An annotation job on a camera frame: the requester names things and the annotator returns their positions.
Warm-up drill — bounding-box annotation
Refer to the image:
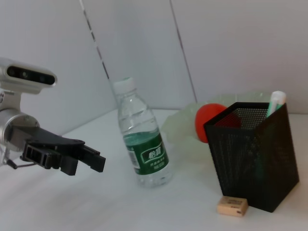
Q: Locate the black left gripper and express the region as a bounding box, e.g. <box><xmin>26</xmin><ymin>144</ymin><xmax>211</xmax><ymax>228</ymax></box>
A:
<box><xmin>11</xmin><ymin>125</ymin><xmax>107</xmax><ymax>177</ymax></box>

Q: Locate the clear green-label water bottle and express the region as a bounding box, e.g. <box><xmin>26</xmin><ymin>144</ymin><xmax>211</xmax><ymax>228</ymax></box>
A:
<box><xmin>113</xmin><ymin>77</ymin><xmax>173</xmax><ymax>190</ymax></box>

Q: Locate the red-orange toy orange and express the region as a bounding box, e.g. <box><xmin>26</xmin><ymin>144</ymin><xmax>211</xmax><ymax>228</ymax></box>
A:
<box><xmin>194</xmin><ymin>103</ymin><xmax>229</xmax><ymax>144</ymax></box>

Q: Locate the tan eraser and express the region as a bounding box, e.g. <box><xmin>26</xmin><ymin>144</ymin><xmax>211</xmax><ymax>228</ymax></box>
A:
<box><xmin>217</xmin><ymin>195</ymin><xmax>249</xmax><ymax>218</ymax></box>

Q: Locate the green pen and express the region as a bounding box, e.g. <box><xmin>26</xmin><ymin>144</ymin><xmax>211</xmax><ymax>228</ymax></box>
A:
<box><xmin>266</xmin><ymin>90</ymin><xmax>287</xmax><ymax>119</ymax></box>

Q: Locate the green glass fruit bowl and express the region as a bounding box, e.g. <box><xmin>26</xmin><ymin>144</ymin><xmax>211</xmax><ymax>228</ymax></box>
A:
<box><xmin>161</xmin><ymin>89</ymin><xmax>274</xmax><ymax>162</ymax></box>

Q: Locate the black mesh pen holder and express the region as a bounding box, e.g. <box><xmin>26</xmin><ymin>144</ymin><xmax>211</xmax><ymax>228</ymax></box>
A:
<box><xmin>204</xmin><ymin>102</ymin><xmax>300</xmax><ymax>213</ymax></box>

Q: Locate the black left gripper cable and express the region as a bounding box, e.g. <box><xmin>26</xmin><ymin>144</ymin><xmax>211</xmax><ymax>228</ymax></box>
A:
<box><xmin>6</xmin><ymin>157</ymin><xmax>37</xmax><ymax>169</ymax></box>

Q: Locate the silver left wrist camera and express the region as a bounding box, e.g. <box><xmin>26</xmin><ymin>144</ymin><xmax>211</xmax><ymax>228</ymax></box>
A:
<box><xmin>0</xmin><ymin>57</ymin><xmax>58</xmax><ymax>112</ymax></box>

